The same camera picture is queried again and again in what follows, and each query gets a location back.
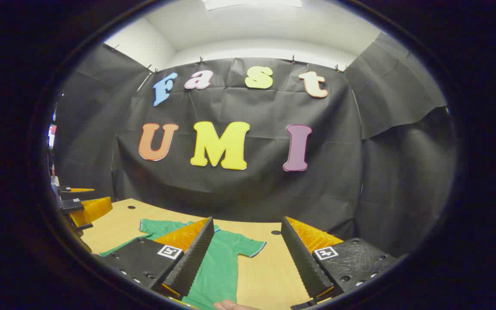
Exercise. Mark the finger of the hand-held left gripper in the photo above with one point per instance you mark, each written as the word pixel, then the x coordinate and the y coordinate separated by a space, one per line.
pixel 75 189
pixel 93 209

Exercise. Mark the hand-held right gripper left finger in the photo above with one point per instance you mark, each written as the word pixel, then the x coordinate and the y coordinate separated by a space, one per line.
pixel 192 262

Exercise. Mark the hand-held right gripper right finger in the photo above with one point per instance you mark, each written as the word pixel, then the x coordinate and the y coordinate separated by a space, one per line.
pixel 302 262

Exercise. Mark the green T-shirt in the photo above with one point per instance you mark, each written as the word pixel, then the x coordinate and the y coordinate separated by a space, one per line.
pixel 226 267

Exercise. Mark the bright display screen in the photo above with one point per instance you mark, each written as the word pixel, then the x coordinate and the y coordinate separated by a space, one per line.
pixel 52 135

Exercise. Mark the black backdrop cloth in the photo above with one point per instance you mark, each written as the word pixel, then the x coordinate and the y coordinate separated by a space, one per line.
pixel 252 189

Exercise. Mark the ceiling light panel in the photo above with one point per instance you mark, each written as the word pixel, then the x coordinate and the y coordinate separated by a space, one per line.
pixel 252 3

